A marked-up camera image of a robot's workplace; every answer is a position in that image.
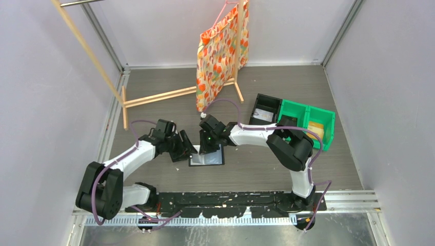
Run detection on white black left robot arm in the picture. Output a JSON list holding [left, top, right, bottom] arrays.
[[75, 119, 197, 226]]

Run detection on black storage bin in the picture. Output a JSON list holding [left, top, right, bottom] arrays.
[[249, 93, 283, 125]]

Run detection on white card in black bin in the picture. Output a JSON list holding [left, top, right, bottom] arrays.
[[253, 108, 274, 122]]

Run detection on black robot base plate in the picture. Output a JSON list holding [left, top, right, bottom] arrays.
[[136, 191, 327, 218]]

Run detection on green double storage bin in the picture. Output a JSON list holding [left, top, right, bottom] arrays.
[[278, 99, 335, 151]]

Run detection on wooden clothes rack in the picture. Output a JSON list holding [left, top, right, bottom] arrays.
[[51, 0, 250, 131]]

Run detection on floral fabric bag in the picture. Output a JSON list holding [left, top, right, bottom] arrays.
[[196, 1, 250, 112]]

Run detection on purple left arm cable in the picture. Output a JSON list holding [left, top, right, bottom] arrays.
[[90, 119, 183, 232]]

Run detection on yellow cards in green bin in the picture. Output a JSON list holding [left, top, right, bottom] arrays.
[[307, 121, 325, 139]]

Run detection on black card holder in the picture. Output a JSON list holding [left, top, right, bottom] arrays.
[[188, 145, 225, 167]]

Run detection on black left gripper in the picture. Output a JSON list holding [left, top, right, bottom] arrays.
[[164, 130, 196, 162]]

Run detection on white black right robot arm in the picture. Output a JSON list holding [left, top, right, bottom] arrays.
[[199, 113, 315, 211]]

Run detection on pink clothes hanger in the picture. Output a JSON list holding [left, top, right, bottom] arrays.
[[212, 0, 238, 27]]

